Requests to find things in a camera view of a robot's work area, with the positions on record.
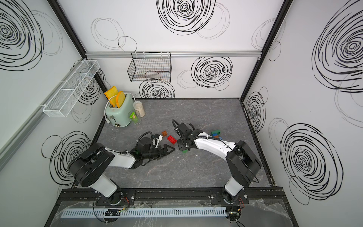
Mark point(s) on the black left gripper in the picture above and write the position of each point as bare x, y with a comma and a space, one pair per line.
160, 154

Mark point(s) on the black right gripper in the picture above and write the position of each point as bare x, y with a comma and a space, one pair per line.
179, 144

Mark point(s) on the dark green lego brick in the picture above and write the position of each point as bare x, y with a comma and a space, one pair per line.
215, 133

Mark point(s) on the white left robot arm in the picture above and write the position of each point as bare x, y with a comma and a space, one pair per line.
88, 168

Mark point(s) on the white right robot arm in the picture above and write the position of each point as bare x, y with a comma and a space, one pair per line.
241, 160

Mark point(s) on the red lego brick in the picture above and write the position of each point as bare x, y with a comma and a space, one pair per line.
172, 139

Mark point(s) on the green snack packet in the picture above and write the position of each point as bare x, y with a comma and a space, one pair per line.
133, 116

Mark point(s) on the clear drinking glass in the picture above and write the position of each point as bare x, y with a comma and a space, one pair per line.
138, 115

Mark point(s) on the mint green toaster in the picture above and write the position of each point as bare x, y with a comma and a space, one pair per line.
119, 117

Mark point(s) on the right toy bread slice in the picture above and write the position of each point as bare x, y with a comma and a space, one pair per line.
120, 98

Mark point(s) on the toy bread slice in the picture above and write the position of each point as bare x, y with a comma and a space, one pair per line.
120, 98
111, 95

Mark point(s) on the left toy bread slice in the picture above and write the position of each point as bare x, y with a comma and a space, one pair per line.
111, 95

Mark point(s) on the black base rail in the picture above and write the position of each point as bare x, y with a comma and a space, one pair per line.
214, 195

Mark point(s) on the white slotted cable duct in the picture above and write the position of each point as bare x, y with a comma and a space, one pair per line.
144, 212

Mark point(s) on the black wire basket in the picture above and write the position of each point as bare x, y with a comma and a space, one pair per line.
150, 65

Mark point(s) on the white mesh wall shelf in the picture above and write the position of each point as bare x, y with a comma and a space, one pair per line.
71, 89

